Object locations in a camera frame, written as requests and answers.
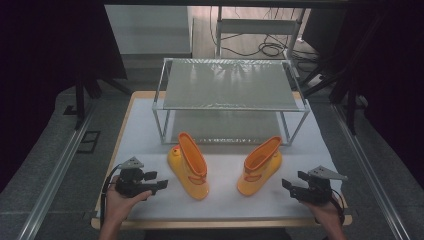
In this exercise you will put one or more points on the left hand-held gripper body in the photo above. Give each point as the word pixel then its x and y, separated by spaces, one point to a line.
pixel 131 185

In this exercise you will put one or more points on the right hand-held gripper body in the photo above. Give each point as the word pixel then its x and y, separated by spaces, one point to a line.
pixel 315 191

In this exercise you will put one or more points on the yellow rubber boot orange trim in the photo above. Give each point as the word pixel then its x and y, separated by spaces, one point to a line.
pixel 255 178
pixel 190 173

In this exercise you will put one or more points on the two-tier metal shoe rack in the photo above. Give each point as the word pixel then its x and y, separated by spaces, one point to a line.
pixel 230 86

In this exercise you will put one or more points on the person's left hand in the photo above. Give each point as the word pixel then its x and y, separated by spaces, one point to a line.
pixel 118 206

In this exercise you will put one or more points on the person's right hand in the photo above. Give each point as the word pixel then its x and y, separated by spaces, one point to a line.
pixel 326 215

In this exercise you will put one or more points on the white table mat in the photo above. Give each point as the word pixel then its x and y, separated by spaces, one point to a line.
pixel 220 206

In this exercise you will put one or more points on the dark curtain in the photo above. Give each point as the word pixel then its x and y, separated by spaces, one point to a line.
pixel 40 66
pixel 393 83

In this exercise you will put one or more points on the white cabinet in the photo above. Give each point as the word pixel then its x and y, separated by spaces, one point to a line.
pixel 150 30

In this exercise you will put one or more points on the aluminium floor rail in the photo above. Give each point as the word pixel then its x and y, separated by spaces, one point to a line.
pixel 56 173
pixel 370 170

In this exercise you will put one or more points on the grey metal stand frame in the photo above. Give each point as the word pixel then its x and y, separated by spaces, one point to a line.
pixel 260 26

